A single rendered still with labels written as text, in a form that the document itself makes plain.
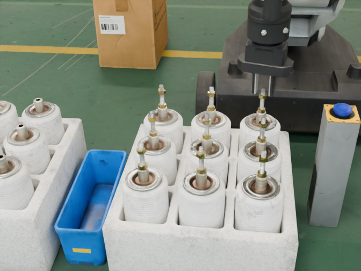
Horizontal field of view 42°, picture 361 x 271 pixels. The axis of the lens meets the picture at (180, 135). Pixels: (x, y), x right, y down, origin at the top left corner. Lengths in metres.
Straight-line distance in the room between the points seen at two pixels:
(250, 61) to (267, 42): 0.07
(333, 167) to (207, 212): 0.34
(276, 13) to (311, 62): 0.71
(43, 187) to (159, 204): 0.29
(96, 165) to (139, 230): 0.40
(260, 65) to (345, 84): 0.46
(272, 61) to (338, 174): 0.31
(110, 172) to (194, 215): 0.43
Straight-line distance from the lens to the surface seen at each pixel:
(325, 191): 1.18
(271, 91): 1.08
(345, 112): 1.07
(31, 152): 1.14
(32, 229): 1.07
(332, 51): 1.74
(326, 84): 1.47
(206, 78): 1.45
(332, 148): 1.10
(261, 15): 0.98
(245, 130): 1.12
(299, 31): 1.54
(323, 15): 1.37
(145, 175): 0.95
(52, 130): 1.24
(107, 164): 1.31
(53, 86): 1.91
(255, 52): 1.04
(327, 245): 1.22
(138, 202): 0.95
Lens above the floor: 0.87
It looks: 35 degrees down
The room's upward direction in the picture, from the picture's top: 2 degrees counter-clockwise
